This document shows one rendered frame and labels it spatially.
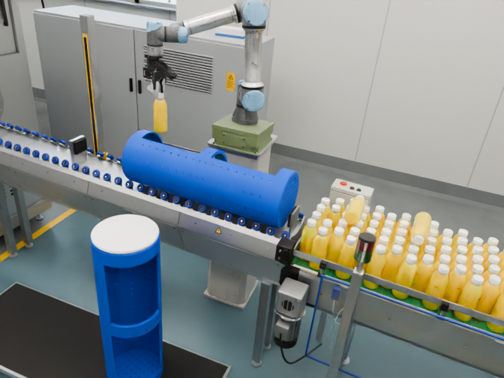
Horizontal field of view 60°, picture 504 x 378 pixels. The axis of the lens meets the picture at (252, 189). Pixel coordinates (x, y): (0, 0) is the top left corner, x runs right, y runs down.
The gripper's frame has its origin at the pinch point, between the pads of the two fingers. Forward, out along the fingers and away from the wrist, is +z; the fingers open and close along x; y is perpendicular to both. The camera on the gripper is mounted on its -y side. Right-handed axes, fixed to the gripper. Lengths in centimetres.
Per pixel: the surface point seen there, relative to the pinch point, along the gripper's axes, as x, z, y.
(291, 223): 11, 43, -81
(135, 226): 55, 39, -24
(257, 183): 16, 24, -64
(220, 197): 20, 35, -47
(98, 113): -26, 32, 66
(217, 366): 37, 128, -59
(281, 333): 46, 76, -93
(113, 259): 73, 43, -28
